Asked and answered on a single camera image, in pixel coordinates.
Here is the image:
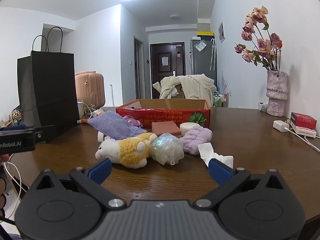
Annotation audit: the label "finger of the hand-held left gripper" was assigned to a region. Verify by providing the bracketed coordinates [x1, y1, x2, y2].
[33, 125, 54, 144]
[0, 124, 28, 132]

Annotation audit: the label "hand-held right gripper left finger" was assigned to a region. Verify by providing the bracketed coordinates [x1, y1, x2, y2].
[29, 158, 127, 210]

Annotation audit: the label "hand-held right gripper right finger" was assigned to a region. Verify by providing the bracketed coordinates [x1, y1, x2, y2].
[195, 158, 292, 209]

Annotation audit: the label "white tissue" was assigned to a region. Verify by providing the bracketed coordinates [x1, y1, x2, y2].
[197, 142, 234, 168]

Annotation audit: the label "white yellow sheep plush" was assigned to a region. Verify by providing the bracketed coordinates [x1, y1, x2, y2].
[95, 132, 158, 169]

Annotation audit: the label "purple fluffy headband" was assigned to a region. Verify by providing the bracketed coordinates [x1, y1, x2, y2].
[180, 126, 213, 155]

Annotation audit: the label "purple microfiber cloth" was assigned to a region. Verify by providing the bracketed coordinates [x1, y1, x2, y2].
[87, 110, 148, 140]

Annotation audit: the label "white round sponge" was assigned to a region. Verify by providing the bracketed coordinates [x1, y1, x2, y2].
[180, 122, 199, 137]

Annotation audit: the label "pink satin cloth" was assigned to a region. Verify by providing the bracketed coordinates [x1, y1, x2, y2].
[123, 115, 143, 128]

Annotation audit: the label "iridescent bath puff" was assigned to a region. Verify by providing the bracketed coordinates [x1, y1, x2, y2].
[150, 133, 185, 166]

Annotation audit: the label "pink sponge block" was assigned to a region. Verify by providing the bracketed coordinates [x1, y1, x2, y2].
[152, 121, 182, 138]

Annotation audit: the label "red cardboard box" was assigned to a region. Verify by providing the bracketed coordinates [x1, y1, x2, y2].
[116, 99, 211, 130]

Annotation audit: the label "person's left hand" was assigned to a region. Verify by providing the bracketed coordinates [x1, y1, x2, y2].
[0, 154, 9, 219]

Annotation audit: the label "black paper bag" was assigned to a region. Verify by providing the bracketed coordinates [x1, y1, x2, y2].
[17, 26, 80, 144]

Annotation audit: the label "clear glass container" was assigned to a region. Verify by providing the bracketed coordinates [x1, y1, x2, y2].
[78, 94, 97, 118]

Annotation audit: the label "pink suitcase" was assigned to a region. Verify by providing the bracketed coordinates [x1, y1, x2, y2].
[75, 71, 105, 108]

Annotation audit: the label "white charger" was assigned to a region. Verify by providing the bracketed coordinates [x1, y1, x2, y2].
[273, 120, 290, 132]

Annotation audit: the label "beige jacket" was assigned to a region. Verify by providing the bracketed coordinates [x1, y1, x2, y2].
[152, 74, 217, 105]

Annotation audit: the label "wooden chair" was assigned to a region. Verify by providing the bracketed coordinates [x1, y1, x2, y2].
[160, 84, 187, 100]

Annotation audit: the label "white power strip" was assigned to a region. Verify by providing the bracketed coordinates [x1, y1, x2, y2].
[295, 126, 317, 138]

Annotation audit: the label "pink textured vase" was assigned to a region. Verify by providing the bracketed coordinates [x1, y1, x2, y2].
[265, 70, 288, 117]

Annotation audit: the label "small red box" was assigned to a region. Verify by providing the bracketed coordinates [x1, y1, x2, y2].
[290, 112, 317, 129]

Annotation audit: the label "grey side door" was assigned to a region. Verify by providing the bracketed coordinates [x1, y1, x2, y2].
[134, 37, 145, 99]

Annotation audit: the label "grey refrigerator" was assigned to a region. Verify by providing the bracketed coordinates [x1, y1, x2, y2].
[190, 38, 217, 80]

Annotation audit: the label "white folded umbrella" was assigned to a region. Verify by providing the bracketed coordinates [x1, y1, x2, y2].
[209, 39, 217, 71]

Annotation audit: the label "dark brown door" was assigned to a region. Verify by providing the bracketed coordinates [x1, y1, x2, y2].
[150, 42, 185, 85]

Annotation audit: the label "paper note on refrigerator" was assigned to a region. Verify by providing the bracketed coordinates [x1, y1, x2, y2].
[195, 40, 208, 52]

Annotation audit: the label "dried pink roses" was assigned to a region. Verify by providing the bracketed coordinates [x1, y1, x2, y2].
[234, 5, 283, 72]

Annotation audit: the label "thin white cable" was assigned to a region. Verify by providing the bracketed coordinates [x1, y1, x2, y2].
[4, 155, 28, 198]

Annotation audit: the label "white charger cable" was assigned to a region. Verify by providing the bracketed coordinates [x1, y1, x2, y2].
[284, 127, 320, 153]

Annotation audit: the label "wall poster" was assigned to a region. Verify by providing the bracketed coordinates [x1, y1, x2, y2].
[218, 21, 226, 43]

